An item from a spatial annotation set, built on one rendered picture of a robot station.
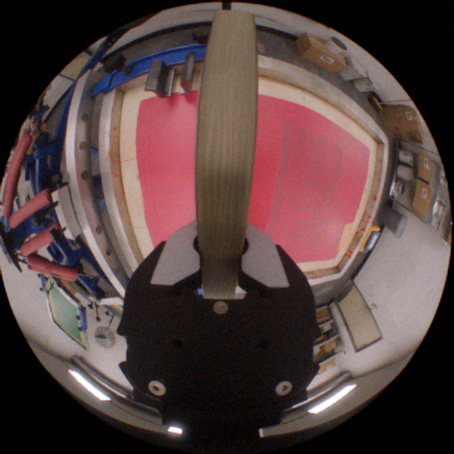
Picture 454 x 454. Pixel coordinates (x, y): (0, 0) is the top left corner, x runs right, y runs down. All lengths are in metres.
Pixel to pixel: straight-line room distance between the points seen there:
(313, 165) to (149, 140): 0.34
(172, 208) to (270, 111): 0.28
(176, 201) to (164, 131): 0.15
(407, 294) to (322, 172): 3.60
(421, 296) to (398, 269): 0.94
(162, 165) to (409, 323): 4.15
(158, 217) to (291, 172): 0.30
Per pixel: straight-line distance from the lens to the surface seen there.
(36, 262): 0.77
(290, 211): 0.31
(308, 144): 0.31
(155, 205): 0.30
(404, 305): 3.85
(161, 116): 0.29
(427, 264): 3.63
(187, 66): 0.24
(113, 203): 0.33
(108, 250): 0.42
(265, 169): 0.26
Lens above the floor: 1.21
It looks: 59 degrees down
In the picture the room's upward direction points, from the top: 178 degrees clockwise
